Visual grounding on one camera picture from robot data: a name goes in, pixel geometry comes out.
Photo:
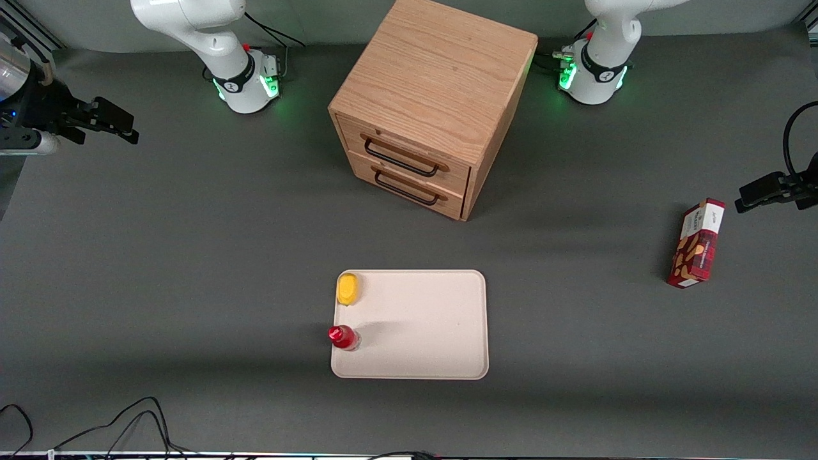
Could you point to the wooden drawer cabinet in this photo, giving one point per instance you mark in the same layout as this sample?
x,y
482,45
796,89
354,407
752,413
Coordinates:
x,y
441,70

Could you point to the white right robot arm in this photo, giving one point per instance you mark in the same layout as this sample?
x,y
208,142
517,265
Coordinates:
x,y
217,45

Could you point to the yellow squeeze bottle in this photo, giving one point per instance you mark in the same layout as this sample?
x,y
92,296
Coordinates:
x,y
347,289

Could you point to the aluminium frame rail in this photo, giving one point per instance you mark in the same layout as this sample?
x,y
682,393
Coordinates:
x,y
32,29

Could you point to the red cracker box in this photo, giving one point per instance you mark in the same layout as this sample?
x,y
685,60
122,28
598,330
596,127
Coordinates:
x,y
696,246

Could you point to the red capped bottle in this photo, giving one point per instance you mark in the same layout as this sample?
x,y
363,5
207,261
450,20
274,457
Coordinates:
x,y
342,336

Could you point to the wooden drawer with box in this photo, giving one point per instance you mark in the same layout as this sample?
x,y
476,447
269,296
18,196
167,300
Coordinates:
x,y
409,148

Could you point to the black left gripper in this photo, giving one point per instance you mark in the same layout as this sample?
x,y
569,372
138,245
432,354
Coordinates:
x,y
769,187

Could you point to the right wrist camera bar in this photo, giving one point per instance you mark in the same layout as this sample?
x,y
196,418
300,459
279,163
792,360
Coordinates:
x,y
32,143

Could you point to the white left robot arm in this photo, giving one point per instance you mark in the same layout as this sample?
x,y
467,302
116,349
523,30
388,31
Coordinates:
x,y
604,64

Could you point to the beige rectangular tray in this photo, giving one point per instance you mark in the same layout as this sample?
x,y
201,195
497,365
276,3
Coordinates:
x,y
428,326

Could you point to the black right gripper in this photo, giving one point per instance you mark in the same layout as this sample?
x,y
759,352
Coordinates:
x,y
46,105

